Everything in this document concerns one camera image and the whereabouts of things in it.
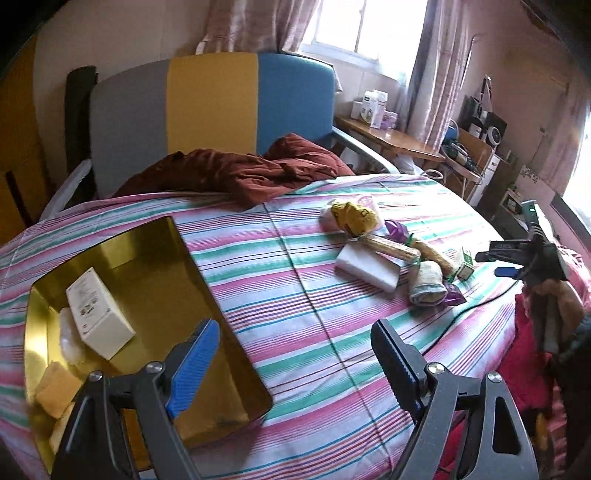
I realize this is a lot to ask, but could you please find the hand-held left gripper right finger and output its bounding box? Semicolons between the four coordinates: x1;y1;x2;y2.
370;318;541;480

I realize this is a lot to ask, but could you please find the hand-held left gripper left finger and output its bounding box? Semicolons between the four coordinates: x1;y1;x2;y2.
50;318;221;480

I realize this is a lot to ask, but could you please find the green and white carton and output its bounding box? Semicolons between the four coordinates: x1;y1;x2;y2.
456;247;476;282

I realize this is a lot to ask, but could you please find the white towel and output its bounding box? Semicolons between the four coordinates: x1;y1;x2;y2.
408;261;450;306

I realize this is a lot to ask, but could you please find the gold metal tin tray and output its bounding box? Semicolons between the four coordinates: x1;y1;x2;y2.
24;216;273;472

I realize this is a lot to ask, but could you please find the yellow knitted sock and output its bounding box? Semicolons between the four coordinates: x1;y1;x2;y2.
330;198;384;237

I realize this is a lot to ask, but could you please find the person's right hand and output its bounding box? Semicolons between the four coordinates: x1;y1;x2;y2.
526;279;585;356

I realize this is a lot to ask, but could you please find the cluttered storage shelf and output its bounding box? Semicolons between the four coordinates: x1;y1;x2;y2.
441;117;520;217

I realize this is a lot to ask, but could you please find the person's red clothing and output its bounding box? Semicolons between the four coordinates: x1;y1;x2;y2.
438;295;568;480

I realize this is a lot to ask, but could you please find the white tissue pack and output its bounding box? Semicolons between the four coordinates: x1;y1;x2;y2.
335;241;403;292

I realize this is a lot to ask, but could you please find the white printed carton box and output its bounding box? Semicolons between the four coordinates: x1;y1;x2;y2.
65;268;136;361

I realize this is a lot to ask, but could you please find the striped bed sheet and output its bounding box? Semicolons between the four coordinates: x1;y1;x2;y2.
0;174;546;480

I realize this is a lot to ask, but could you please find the clear crumpled plastic bag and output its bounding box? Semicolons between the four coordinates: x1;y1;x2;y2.
56;307;88;365

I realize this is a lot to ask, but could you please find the yellow sponge cloth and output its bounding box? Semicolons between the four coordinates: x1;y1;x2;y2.
48;401;77;455
35;361;85;420

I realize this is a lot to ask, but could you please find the black hanging bag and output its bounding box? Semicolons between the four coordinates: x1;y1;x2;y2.
461;78;508;139

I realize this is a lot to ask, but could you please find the wooden desk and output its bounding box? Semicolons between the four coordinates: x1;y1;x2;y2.
335;114;446;172

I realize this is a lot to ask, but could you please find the pink patterned curtain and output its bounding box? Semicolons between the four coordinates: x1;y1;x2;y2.
406;0;486;153
202;0;321;55

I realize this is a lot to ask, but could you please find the tall white box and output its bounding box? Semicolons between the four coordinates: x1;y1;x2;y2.
365;90;389;127

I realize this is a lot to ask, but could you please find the maroon crumpled cloth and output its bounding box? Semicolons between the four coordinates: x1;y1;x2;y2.
113;133;356;209

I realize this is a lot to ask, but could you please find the grey yellow blue headboard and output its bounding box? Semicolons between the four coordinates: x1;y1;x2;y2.
89;52;337;199

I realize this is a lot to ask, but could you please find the bright window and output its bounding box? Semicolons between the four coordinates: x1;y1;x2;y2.
299;0;432;70

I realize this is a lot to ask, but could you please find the wooden wardrobe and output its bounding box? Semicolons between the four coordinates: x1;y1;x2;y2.
0;37;52;246

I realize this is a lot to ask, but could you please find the black cable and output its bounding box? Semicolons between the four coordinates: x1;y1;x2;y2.
427;276;522;354

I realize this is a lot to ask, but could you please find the grey bed rail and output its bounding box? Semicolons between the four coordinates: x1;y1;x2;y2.
331;128;400;175

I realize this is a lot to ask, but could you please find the white bed frame rail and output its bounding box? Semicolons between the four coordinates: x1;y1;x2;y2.
39;159;95;220

